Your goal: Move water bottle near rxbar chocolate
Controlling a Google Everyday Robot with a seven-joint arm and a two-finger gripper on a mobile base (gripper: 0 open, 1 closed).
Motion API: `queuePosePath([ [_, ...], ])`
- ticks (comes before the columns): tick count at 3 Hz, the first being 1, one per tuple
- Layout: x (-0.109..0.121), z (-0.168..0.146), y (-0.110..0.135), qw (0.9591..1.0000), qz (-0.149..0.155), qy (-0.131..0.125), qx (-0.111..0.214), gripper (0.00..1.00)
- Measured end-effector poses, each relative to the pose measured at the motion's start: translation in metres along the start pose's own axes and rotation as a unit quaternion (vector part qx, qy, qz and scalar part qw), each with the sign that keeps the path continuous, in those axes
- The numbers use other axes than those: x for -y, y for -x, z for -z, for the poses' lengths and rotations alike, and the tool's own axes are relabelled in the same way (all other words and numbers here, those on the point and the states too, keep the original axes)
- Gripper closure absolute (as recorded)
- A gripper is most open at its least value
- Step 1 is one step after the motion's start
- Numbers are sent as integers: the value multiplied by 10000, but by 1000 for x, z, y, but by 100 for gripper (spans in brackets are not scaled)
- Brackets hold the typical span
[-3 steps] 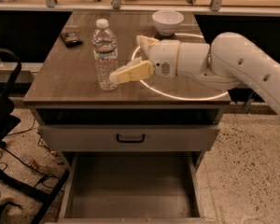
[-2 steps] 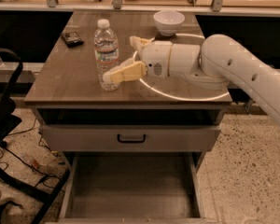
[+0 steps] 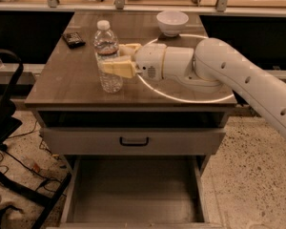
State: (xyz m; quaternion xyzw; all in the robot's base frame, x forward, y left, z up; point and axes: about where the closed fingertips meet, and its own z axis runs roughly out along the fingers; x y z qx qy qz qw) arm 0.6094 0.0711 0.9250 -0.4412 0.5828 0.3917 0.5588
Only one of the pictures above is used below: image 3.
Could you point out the open bottom drawer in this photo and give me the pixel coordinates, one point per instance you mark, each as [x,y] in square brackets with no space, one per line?
[136,192]

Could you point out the white ceramic bowl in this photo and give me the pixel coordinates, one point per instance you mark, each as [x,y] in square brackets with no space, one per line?
[172,22]

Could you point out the dark rxbar chocolate bar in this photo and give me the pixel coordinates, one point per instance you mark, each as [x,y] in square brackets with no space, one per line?
[73,40]

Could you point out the black drawer handle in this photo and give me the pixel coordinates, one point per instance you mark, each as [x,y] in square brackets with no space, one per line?
[134,142]

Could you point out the grey metal shelf rail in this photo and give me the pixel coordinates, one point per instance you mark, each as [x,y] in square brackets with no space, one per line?
[221,7]

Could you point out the black metal cart frame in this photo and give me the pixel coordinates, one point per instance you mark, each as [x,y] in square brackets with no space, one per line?
[8,125]

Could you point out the clear plastic water bottle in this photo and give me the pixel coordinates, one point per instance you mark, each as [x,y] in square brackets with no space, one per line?
[106,48]

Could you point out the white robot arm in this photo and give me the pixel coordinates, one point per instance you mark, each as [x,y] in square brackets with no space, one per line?
[211,64]

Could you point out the grey middle drawer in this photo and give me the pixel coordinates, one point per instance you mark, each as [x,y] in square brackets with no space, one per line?
[105,142]

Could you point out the wooden drawer cabinet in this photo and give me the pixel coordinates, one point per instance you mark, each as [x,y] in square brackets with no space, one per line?
[68,94]

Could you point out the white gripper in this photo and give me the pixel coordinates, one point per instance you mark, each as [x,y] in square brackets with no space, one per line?
[149,60]

